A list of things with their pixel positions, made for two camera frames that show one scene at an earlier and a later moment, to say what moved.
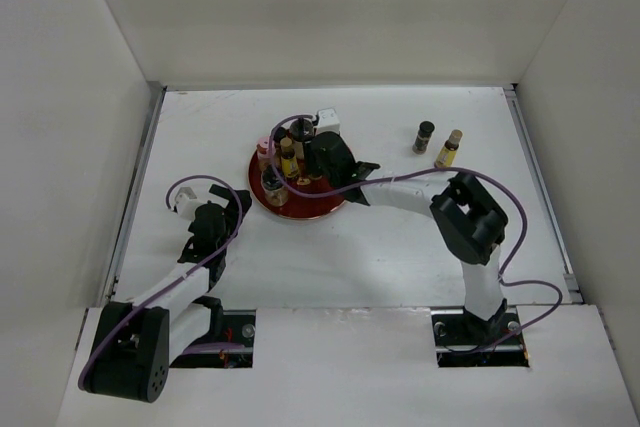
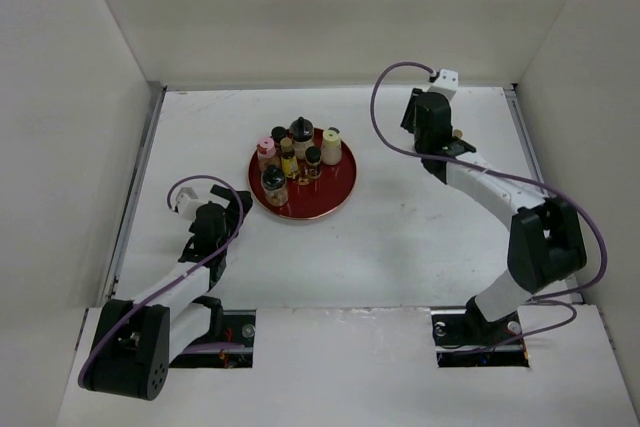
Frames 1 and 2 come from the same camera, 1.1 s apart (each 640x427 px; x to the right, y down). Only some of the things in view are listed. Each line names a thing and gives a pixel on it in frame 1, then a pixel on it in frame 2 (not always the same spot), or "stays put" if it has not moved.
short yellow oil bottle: (289, 162) stays put
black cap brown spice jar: (278, 134) stays put
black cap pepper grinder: (301, 130) stays put
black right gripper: (311, 159) -> (407, 120)
